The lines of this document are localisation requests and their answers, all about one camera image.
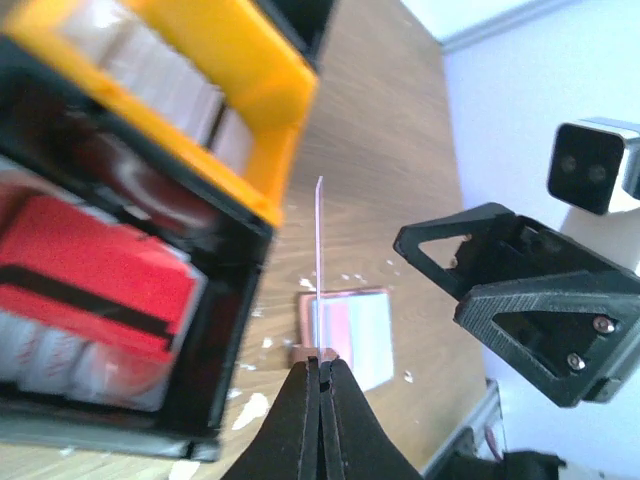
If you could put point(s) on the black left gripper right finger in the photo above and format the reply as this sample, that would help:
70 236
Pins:
352 444

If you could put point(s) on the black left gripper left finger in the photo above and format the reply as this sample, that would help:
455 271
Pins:
287 444

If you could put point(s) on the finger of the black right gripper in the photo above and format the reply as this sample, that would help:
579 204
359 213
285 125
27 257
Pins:
463 250
574 337

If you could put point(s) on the black bin with red cards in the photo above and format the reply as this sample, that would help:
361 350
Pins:
53 130

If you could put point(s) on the yellow bin with white cards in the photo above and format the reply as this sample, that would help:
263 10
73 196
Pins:
213 82

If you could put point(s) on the stack of red-white cards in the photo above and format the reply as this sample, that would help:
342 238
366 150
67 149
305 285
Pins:
92 309

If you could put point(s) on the stack of white cards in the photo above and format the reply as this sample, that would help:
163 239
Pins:
141 61

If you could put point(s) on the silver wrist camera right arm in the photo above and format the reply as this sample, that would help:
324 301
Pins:
595 165

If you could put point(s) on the aluminium front rail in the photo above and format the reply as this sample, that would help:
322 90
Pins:
480 436

